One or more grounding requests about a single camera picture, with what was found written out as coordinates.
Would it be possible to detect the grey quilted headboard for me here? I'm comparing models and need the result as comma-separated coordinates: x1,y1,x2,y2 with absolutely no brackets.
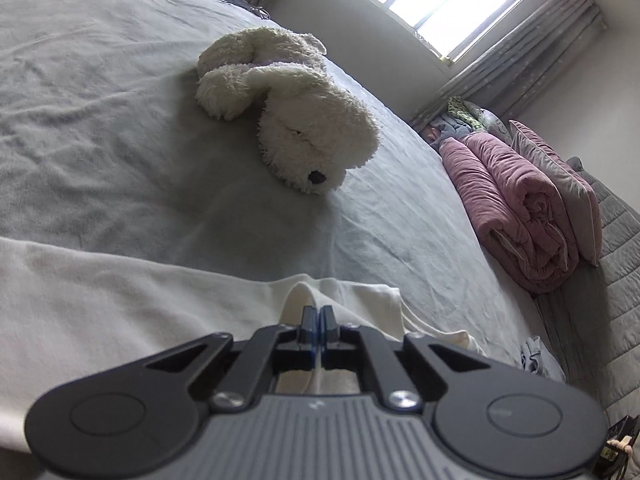
535,156,640,413

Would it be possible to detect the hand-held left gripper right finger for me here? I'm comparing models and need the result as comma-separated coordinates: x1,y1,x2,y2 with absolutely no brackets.
319,305,493,413

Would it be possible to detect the white plush dog toy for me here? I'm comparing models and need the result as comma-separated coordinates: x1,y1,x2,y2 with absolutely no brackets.
194,27,382,197

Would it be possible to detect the grey folded garment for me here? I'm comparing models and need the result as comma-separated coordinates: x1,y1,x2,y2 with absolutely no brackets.
517,336,567,382

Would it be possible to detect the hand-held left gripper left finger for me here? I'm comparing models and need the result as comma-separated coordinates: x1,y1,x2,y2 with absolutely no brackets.
145,305,321,413

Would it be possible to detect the pink folded quilt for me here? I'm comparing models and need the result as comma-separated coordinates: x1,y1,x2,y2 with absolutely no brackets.
439,132,582,294

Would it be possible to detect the small black object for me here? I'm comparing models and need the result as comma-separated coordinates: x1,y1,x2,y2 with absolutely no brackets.
595,416,640,480

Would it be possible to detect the white sweatshirt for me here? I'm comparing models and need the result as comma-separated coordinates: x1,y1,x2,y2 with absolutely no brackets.
0,237,490,461

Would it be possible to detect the pale pink pillow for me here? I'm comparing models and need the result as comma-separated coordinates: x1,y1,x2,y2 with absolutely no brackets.
507,120,602,267

